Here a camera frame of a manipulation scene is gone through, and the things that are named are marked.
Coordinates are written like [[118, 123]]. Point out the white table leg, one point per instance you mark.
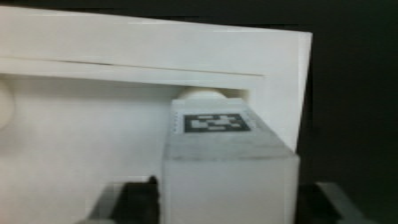
[[230, 167]]

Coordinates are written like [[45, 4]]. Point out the white U-shaped fence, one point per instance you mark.
[[116, 48]]

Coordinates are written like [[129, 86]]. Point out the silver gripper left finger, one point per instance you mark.
[[129, 204]]

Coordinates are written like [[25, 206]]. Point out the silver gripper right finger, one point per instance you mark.
[[326, 206]]

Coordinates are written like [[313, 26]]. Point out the white square table top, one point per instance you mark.
[[82, 140]]

